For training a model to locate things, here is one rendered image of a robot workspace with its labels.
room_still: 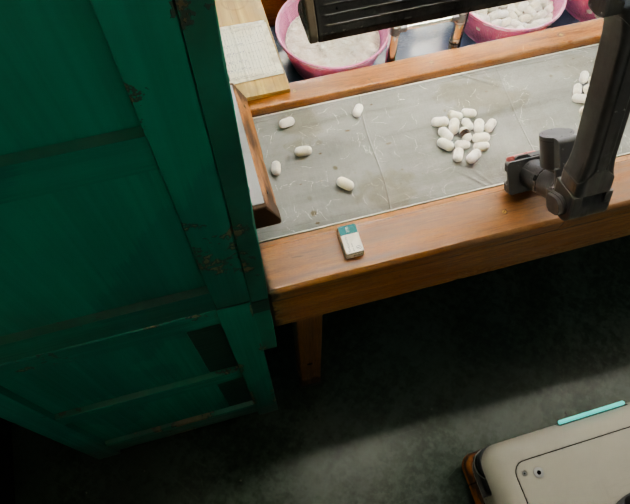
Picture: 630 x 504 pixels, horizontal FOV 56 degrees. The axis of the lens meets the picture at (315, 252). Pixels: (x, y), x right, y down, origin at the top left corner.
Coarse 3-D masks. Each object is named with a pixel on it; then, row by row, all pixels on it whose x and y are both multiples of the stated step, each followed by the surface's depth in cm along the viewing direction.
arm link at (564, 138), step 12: (540, 132) 103; (552, 132) 101; (564, 132) 100; (540, 144) 102; (552, 144) 99; (564, 144) 98; (540, 156) 103; (552, 156) 100; (564, 156) 98; (552, 168) 101; (552, 192) 99; (552, 204) 98; (564, 204) 96
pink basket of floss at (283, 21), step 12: (288, 0) 140; (288, 12) 141; (276, 24) 136; (288, 24) 142; (276, 36) 135; (384, 36) 138; (384, 48) 134; (300, 60) 131; (372, 60) 135; (300, 72) 139; (312, 72) 135; (324, 72) 133; (336, 72) 132
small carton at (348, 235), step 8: (352, 224) 111; (344, 232) 110; (352, 232) 110; (344, 240) 109; (352, 240) 109; (360, 240) 109; (344, 248) 108; (352, 248) 108; (360, 248) 108; (352, 256) 109
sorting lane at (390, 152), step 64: (512, 64) 135; (576, 64) 135; (256, 128) 126; (320, 128) 126; (384, 128) 126; (448, 128) 126; (512, 128) 126; (576, 128) 126; (320, 192) 119; (384, 192) 119; (448, 192) 119
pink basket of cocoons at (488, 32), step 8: (552, 0) 145; (560, 0) 142; (560, 8) 140; (472, 16) 138; (472, 24) 141; (480, 24) 139; (488, 24) 136; (544, 24) 136; (472, 32) 144; (480, 32) 141; (488, 32) 140; (496, 32) 138; (504, 32) 137; (512, 32) 137; (520, 32) 137; (528, 32) 137; (480, 40) 144; (488, 40) 143
